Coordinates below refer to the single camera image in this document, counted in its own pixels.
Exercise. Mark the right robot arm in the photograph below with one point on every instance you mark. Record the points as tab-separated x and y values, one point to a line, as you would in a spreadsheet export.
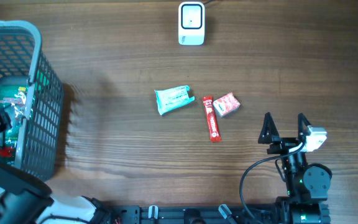
307	184

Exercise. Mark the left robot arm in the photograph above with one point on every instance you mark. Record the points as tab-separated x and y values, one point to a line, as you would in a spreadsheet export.
26	199

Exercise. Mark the white barcode scanner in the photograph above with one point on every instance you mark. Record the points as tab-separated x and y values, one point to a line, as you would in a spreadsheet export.
191	23

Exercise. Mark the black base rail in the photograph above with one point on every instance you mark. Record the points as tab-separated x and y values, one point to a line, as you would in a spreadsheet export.
213	214

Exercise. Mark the red coffee stick sachet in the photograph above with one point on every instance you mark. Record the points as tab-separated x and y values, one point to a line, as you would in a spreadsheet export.
211	119

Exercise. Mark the green glove package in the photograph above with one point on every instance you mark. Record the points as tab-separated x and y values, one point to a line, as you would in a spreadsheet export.
14	98

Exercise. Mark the grey plastic mesh basket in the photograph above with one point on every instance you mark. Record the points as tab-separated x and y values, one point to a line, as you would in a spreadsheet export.
23	63

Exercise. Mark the teal tissue packet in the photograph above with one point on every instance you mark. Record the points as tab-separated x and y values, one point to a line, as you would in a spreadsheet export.
172	98

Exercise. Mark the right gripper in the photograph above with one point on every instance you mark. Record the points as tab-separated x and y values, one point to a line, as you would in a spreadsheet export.
282	144

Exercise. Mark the red small carton box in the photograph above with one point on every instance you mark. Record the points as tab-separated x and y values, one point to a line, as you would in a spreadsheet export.
226	104

